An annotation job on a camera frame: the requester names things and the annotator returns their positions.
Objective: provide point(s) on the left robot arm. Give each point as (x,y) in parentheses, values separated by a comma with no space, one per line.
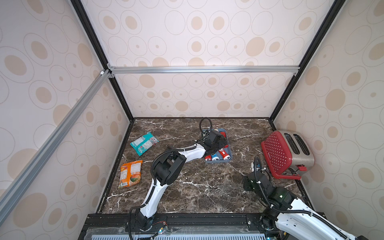
(166,169)

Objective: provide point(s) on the blue flashlight white logo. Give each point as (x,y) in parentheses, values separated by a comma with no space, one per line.
(215,157)

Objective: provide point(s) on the blue plastic storage box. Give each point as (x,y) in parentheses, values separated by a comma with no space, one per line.
(227,149)

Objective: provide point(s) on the red and silver toaster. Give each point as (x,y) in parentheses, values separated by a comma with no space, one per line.
(287,154)

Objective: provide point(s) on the black front base frame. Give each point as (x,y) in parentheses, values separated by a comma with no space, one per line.
(185,226)

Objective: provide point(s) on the orange snack packet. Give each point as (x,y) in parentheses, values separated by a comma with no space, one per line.
(130,174)

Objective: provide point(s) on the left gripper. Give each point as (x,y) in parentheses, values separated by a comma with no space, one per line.
(221,144)

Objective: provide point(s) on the teal snack packet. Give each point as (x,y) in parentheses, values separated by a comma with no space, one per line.
(144,143)

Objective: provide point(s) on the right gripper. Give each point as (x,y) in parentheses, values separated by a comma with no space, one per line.
(250,183)

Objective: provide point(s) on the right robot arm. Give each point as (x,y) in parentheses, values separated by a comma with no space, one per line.
(286,212)

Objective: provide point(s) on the horizontal aluminium rail back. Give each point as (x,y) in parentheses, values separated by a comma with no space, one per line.
(204,70)

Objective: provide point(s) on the diagonal aluminium rail left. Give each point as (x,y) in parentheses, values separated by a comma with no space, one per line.
(23,181)

